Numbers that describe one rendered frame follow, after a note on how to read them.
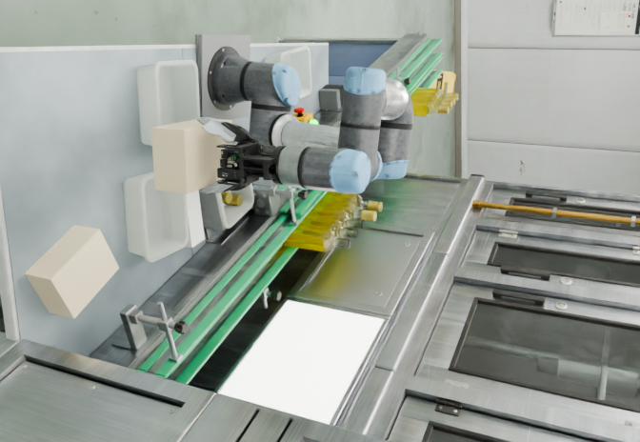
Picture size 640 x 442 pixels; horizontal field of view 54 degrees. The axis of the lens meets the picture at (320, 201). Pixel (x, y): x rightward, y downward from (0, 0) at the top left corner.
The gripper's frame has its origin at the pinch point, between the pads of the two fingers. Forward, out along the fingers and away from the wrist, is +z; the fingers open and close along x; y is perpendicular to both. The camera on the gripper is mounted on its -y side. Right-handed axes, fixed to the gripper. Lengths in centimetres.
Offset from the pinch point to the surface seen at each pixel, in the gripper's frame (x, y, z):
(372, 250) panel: 46, -88, -4
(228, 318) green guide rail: 52, -32, 17
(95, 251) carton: 23.7, 2.7, 27.7
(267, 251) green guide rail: 39, -52, 16
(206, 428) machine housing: 41, 25, -17
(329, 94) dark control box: -1, -128, 31
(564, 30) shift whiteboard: -31, -669, -7
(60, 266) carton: 24.1, 12.0, 28.4
